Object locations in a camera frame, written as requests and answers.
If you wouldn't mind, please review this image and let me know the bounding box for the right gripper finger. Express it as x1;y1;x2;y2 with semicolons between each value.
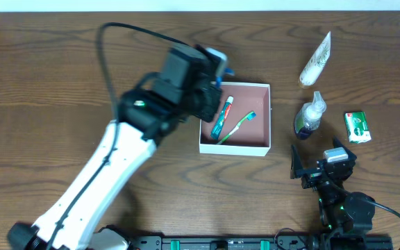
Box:
332;136;349;153
290;144;303;179

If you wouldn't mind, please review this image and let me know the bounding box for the blue disposable razor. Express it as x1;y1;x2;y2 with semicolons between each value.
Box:
215;68;235;88

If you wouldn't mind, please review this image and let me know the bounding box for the clear pump soap bottle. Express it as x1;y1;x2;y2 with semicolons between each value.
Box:
294;91;326;140

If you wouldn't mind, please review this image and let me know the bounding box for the Colgate toothpaste tube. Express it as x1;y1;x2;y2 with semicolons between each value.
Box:
210;96;234;140

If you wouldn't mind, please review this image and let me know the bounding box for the green toothbrush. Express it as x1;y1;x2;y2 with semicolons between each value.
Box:
217;111;256;145

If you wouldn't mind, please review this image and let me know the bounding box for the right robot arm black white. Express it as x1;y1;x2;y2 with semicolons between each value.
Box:
290;137;375;249

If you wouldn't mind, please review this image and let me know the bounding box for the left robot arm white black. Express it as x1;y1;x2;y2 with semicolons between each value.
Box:
7;44;228;249

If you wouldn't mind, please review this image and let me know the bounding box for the green soap bar pack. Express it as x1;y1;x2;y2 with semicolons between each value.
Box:
344;111;372;144

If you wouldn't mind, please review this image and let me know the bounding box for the white box pink interior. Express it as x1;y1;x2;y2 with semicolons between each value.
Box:
199;82;272;157

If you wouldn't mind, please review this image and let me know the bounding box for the white lotion tube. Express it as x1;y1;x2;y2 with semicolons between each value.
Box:
298;31;331;88

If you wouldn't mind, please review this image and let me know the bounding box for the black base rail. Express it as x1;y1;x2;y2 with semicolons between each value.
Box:
128;234;394;250

